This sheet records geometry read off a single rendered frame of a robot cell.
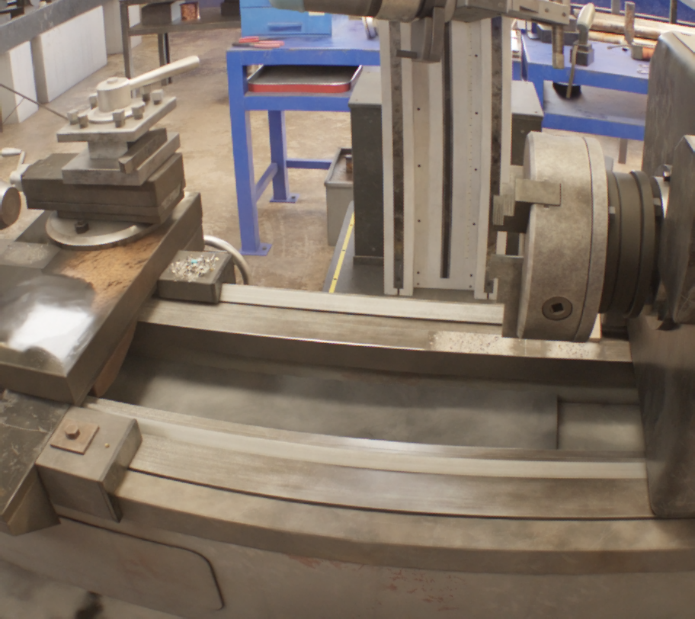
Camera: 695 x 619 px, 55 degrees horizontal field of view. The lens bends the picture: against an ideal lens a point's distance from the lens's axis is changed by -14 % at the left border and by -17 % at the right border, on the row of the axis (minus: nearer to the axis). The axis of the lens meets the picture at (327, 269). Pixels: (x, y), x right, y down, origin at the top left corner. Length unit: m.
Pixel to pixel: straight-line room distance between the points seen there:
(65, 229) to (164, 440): 0.48
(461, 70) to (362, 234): 0.64
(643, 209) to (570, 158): 0.11
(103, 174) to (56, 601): 0.80
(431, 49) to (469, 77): 1.14
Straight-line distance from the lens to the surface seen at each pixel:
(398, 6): 0.81
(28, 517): 0.98
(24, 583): 1.46
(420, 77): 1.97
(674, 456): 0.85
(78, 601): 1.40
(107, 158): 1.29
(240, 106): 2.84
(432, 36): 0.82
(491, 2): 0.81
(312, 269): 2.95
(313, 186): 3.61
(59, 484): 0.98
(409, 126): 1.97
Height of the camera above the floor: 1.52
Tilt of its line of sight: 31 degrees down
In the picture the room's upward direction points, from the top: 3 degrees counter-clockwise
